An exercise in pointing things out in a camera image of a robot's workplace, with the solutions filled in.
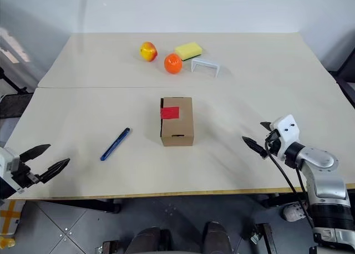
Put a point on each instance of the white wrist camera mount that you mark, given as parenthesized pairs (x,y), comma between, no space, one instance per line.
(7,165)
(287,132)

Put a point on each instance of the red yellow apple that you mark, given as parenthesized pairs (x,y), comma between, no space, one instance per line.
(148,52)

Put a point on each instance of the red tape strip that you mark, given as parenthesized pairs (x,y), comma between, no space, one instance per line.
(170,113)

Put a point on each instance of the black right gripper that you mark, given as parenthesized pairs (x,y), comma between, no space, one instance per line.
(274,144)

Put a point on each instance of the dark rounded shape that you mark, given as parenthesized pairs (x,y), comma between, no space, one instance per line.
(149,241)
(217,238)

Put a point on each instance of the black flat tray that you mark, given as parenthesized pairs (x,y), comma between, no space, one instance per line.
(14,105)

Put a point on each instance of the brown cardboard box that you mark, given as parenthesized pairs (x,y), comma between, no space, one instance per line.
(178,129)

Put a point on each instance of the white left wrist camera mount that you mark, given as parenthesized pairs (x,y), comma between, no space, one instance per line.
(7,165)

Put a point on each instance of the black table base frame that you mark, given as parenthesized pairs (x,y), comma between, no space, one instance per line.
(83,205)
(277,200)

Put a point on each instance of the yellow green sponge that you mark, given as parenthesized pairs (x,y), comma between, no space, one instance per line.
(187,49)

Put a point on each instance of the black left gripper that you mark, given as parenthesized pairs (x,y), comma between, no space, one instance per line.
(23,176)

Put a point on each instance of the black furniture piece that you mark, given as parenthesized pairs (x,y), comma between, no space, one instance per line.
(346,79)

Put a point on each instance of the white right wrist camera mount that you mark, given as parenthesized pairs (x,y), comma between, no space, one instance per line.
(287,132)

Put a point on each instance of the orange fruit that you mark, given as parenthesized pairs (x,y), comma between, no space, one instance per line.
(173,63)

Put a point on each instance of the white plastic stand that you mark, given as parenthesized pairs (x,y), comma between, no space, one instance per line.
(205,62)

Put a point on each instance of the blue pen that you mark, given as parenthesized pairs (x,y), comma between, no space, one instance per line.
(115,144)

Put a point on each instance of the black tripod stand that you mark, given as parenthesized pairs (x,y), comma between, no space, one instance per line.
(12,82)

